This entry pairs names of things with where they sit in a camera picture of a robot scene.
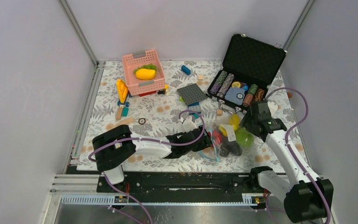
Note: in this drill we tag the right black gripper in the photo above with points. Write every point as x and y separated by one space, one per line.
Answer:
245 122

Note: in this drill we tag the blue toy brick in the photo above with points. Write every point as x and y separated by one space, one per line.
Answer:
185 70

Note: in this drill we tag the grey lego brick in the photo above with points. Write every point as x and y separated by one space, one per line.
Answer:
195 107

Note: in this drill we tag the red fake apple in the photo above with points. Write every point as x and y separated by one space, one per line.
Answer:
216 138

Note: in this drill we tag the wooden plank block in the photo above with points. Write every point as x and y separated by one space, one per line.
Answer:
127 121

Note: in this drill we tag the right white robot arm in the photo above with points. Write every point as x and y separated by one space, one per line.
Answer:
305 195

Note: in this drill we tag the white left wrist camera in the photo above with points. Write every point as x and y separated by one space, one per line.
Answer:
188 123

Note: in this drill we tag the grey lego baseplate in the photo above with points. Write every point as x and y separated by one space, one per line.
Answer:
192 94

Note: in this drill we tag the black poker chip case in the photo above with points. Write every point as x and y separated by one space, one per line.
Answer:
251 62

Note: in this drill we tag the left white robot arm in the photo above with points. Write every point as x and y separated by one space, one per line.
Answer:
115 146

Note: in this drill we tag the red toy brick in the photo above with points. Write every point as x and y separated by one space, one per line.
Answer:
147 93

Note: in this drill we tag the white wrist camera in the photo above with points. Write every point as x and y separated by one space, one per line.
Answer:
273 107
188 123

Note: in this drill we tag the pink plastic basket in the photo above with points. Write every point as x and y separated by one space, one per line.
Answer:
135 60

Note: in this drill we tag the yellow fake mango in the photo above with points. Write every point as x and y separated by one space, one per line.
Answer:
145 74

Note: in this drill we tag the green fake cabbage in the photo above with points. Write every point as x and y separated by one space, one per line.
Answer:
244 138

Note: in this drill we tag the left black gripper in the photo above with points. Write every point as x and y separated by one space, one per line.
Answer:
207 143

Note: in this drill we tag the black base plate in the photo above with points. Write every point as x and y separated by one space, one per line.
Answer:
187 187

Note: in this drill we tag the purple fake eggplant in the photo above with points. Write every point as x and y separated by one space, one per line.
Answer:
230 147

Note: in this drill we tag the yellow fake lemon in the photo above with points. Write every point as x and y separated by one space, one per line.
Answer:
234 121

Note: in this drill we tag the green fake grapes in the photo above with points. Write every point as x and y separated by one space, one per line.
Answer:
146 66

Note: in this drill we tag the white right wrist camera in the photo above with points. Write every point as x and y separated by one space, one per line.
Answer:
273 107

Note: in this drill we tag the yellow toy block stack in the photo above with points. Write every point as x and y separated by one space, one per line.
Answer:
123 91

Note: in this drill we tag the clear zip top bag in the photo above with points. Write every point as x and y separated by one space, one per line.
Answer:
212 152

